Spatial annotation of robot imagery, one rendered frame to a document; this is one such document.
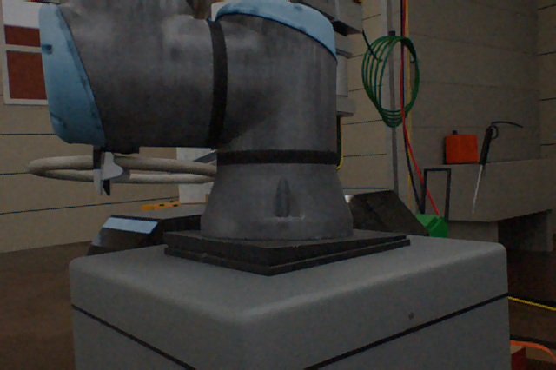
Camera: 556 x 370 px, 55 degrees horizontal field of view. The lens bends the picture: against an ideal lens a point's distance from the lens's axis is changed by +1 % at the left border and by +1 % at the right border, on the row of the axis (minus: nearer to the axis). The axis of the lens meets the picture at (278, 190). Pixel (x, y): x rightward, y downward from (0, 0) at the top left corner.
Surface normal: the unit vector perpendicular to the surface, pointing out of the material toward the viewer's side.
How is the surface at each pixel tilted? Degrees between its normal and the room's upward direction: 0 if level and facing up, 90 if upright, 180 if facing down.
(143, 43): 76
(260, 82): 92
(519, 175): 90
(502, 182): 90
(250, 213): 67
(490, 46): 90
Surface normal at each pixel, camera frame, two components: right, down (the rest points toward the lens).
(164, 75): 0.32, 0.09
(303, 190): 0.37, -0.33
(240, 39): 0.26, -0.57
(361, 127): -0.78, 0.07
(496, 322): 0.62, 0.00
